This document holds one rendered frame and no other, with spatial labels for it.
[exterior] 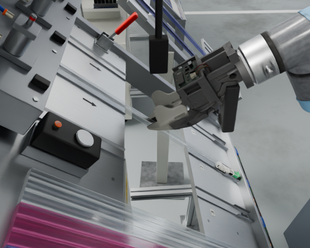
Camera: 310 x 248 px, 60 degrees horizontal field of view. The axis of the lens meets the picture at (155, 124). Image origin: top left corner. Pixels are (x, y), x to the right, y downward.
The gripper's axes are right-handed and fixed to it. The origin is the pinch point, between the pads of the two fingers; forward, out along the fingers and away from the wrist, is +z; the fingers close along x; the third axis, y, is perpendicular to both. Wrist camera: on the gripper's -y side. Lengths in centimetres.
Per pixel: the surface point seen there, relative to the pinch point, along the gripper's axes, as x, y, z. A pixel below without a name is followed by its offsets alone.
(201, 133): -9.8, -18.7, -3.6
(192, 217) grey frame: -22, -83, 30
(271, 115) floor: -100, -129, -27
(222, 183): 4.5, -22.1, -4.4
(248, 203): 7.8, -29.2, -7.3
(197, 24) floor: -258, -115, -5
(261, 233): 15.2, -29.1, -7.8
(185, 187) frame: -23, -60, 21
